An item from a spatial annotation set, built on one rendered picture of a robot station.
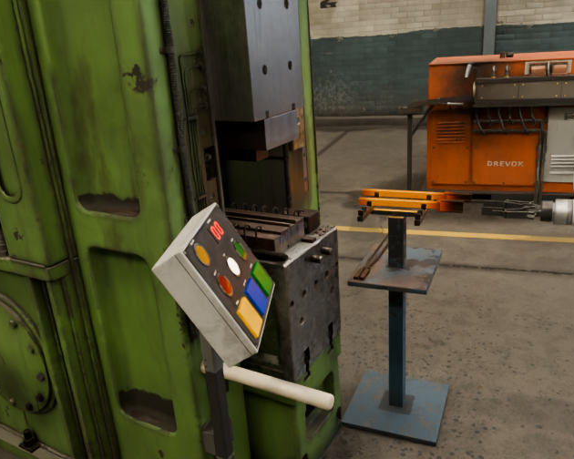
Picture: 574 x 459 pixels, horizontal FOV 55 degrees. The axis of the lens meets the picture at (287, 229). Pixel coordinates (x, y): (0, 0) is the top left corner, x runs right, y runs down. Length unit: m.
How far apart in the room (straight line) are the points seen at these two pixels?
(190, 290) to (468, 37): 8.31
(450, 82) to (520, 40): 4.11
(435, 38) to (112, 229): 7.92
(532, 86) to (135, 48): 3.98
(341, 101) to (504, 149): 4.75
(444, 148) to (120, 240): 3.97
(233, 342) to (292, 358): 0.71
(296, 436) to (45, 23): 1.57
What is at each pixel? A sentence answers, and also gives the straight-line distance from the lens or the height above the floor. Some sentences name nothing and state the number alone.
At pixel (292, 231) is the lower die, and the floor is 0.96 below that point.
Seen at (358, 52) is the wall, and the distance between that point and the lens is 9.42.
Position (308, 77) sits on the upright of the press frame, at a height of 1.43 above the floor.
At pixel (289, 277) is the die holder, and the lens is 1.76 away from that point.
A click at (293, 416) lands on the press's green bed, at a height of 0.32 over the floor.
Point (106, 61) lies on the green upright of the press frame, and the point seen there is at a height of 1.56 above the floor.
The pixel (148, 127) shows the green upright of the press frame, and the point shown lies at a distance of 1.52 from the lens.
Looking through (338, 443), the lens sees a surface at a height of 0.01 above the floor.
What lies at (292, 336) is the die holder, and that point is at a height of 0.65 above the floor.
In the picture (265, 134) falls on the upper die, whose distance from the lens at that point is 1.67.
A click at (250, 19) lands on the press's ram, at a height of 1.64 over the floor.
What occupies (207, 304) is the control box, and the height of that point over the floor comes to 1.08.
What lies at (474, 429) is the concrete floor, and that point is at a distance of 2.54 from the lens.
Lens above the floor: 1.61
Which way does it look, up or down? 20 degrees down
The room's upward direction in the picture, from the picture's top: 4 degrees counter-clockwise
